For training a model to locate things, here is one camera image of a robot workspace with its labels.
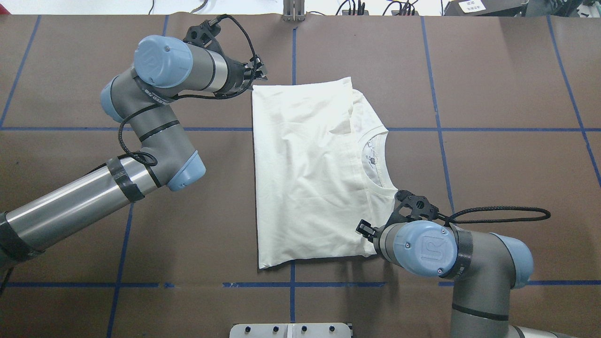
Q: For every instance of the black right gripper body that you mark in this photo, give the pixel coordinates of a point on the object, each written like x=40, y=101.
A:
x=365, y=230

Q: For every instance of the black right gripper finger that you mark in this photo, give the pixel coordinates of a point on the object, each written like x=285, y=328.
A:
x=365, y=226
x=365, y=234

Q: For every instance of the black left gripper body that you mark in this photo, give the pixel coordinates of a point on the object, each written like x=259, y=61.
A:
x=235, y=75

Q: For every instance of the cream long sleeve shirt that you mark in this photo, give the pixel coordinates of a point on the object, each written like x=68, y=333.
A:
x=319, y=153

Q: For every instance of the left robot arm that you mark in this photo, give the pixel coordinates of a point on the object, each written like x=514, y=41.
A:
x=156, y=150

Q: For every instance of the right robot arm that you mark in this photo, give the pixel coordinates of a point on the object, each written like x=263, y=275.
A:
x=484, y=268

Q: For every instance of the black box with label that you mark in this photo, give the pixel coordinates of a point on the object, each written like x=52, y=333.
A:
x=493, y=8

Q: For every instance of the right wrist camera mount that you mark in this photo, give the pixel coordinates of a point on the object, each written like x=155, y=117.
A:
x=412, y=208

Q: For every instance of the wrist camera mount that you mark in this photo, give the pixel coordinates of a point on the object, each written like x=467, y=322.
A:
x=412, y=208
x=204, y=35

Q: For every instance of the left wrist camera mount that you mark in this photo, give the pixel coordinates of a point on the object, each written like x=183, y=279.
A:
x=204, y=35

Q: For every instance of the aluminium frame post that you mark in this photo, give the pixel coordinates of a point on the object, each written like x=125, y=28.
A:
x=294, y=11

